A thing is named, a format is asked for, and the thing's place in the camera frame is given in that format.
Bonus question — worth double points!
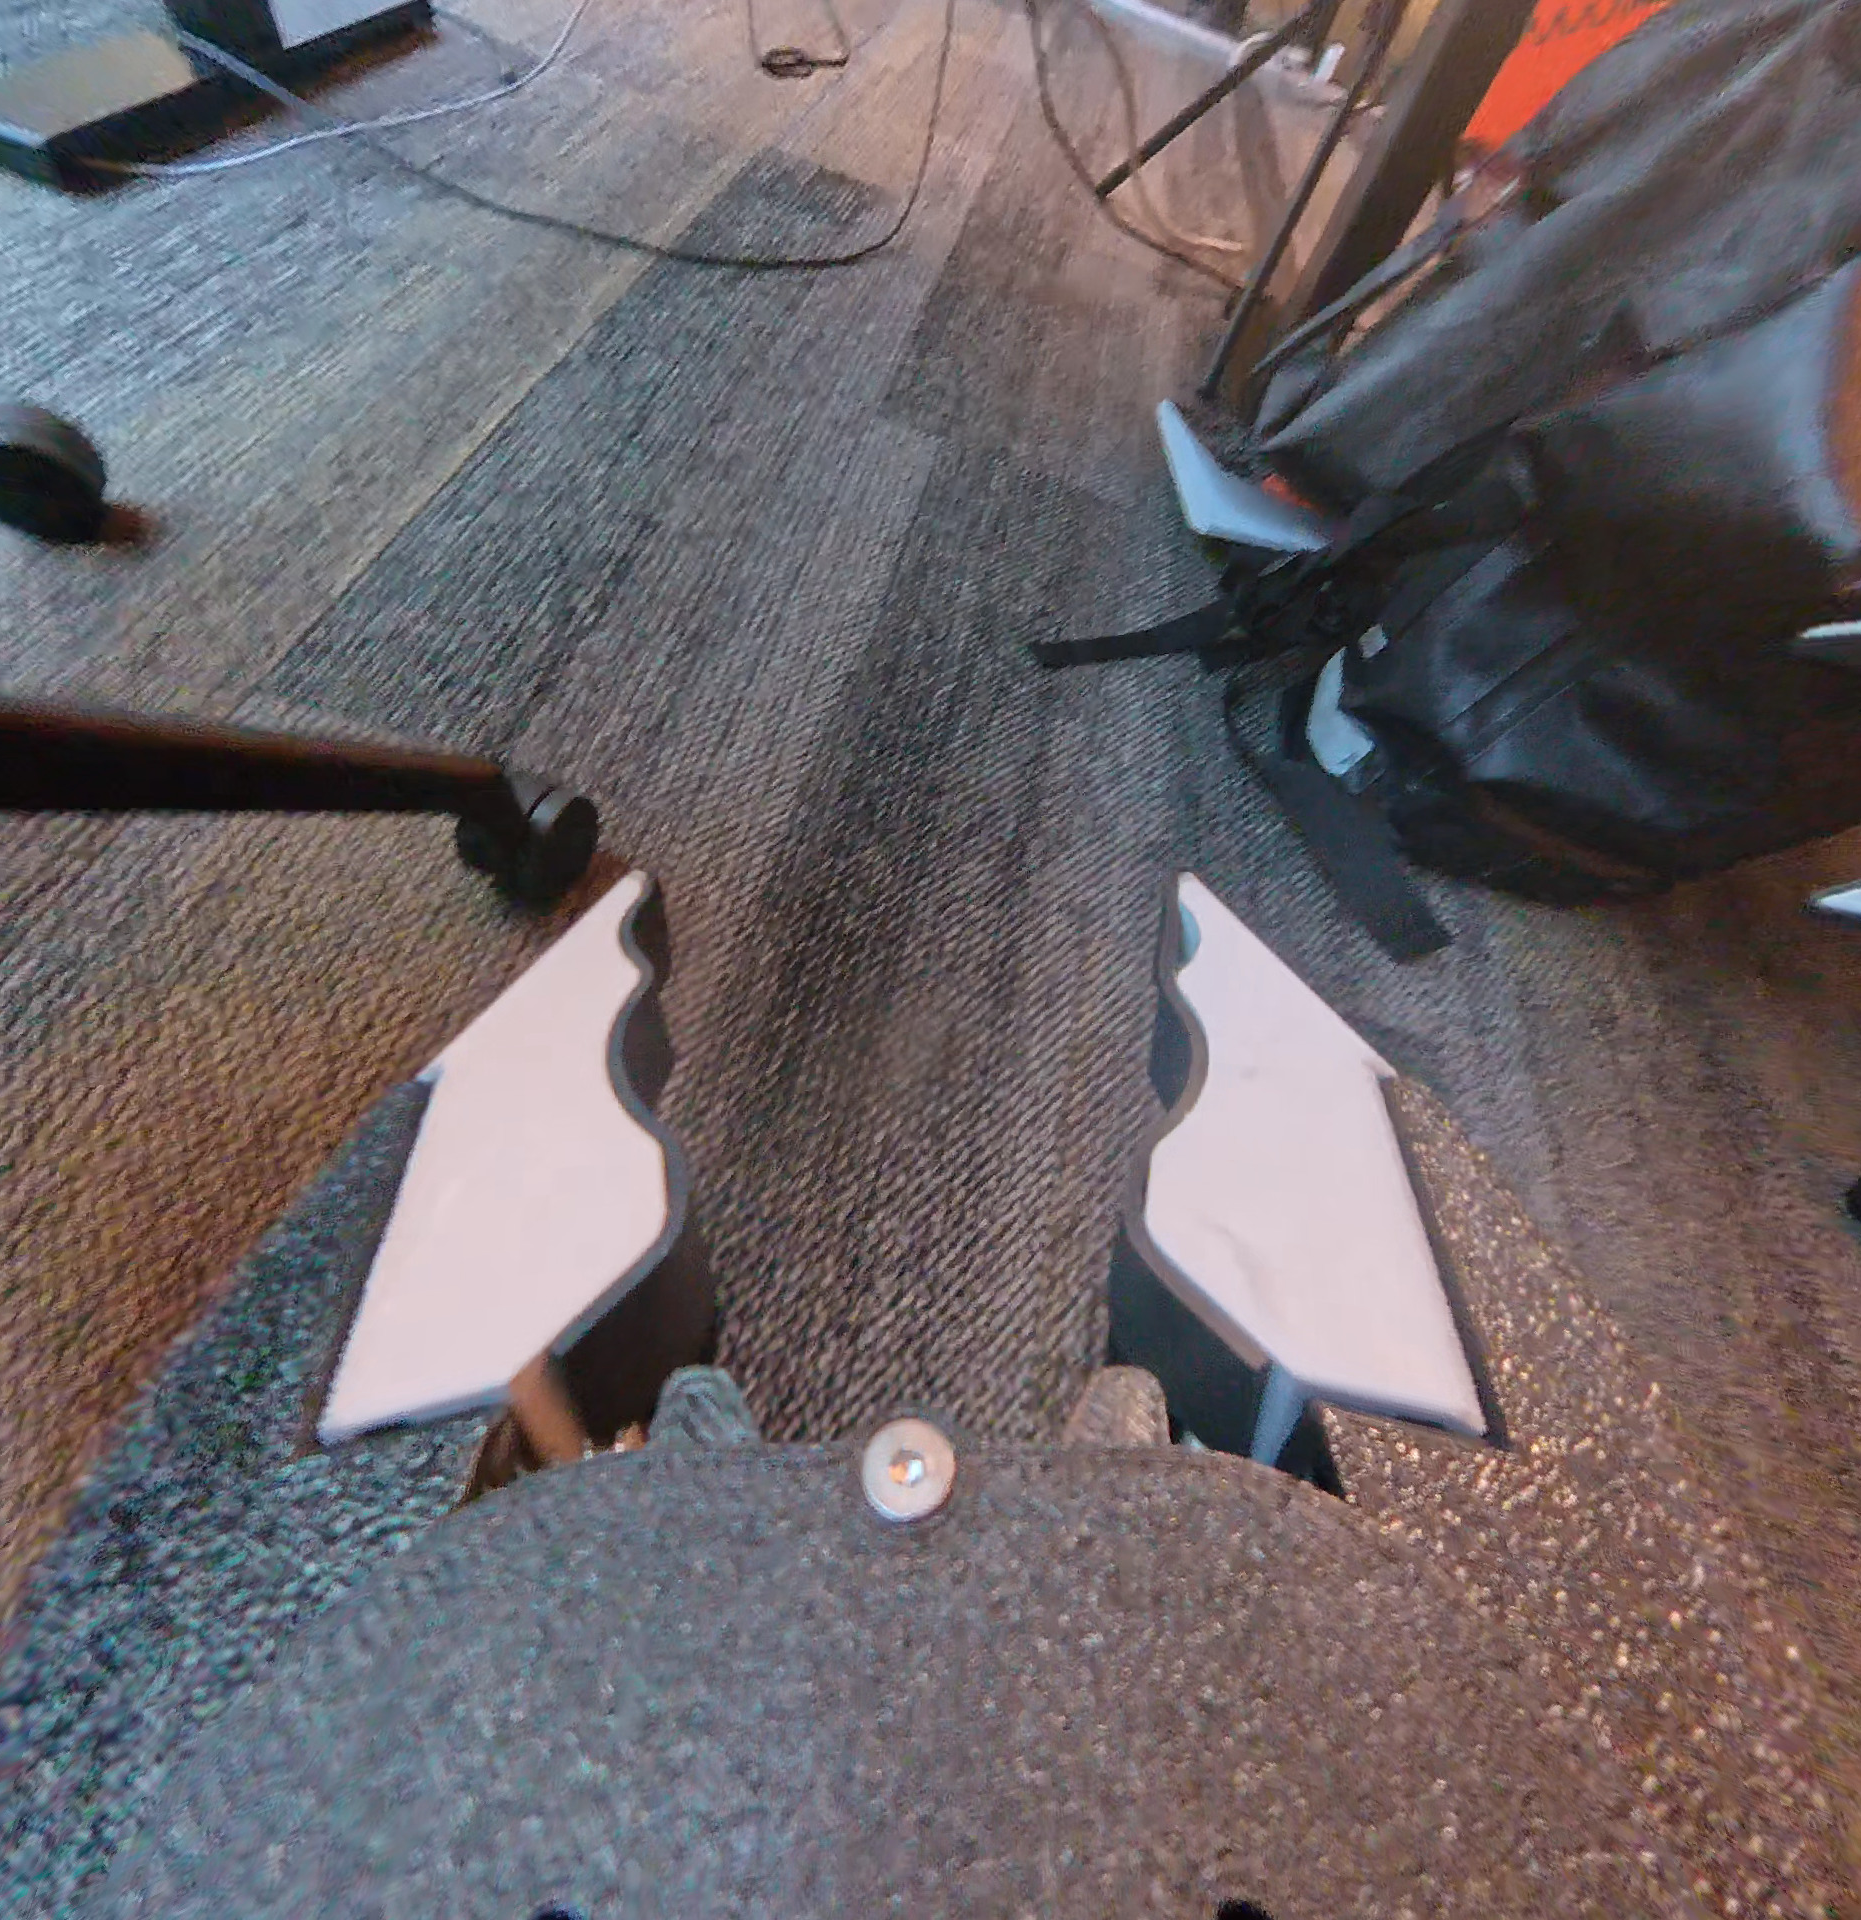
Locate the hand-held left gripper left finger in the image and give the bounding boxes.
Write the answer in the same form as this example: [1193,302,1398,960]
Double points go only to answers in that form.
[322,873,693,1445]

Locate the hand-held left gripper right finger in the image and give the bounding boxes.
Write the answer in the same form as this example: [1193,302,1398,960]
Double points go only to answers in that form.
[1124,873,1488,1445]

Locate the black desk legs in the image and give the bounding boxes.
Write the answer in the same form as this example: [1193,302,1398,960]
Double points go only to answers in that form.
[1092,0,1536,408]

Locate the black bag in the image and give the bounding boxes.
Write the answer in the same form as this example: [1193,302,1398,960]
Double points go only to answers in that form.
[1030,254,1861,960]

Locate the dark grey cloth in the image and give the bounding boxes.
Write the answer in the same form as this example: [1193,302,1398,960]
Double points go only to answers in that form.
[1252,0,1861,474]

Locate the pale grey flat object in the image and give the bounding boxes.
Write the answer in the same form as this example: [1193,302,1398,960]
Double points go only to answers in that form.
[1156,394,1333,560]

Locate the red crate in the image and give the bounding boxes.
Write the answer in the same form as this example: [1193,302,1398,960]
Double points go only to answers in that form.
[1459,0,1679,158]

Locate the black caster wheel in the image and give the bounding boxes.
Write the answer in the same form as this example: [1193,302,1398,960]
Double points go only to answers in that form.
[0,399,113,545]

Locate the black flat floor box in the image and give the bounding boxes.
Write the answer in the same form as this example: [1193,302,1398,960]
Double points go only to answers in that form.
[0,0,443,191]

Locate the black floor cable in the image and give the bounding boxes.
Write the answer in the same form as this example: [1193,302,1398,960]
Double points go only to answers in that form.
[375,0,968,274]

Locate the thin white floor cable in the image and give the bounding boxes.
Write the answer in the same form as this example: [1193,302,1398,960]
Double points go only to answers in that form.
[88,0,597,183]

